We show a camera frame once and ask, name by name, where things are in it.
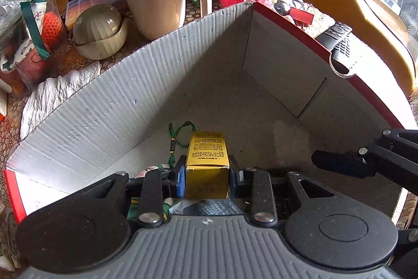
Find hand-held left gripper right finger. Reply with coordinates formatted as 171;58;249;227
229;155;342;228

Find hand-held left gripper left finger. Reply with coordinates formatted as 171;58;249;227
67;155;187;228

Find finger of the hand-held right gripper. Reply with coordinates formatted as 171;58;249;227
311;129;418;198
397;226;418;247

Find green braided cord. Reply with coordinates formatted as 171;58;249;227
167;121;196;168

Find small yellow box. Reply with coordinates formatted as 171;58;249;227
185;131;230;199

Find red cardboard shoe box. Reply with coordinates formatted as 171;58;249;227
4;1;418;227

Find black remote control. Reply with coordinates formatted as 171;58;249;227
315;22;354;62

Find white crumpled cloth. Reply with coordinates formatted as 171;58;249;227
20;61;101;140

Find red binder clip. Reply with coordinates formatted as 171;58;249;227
289;7;313;28

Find sunglasses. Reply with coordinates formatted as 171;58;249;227
272;0;314;25

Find beige round container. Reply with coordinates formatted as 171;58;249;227
72;4;129;60

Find clear gift bag green ribbon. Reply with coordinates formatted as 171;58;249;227
0;0;69;93

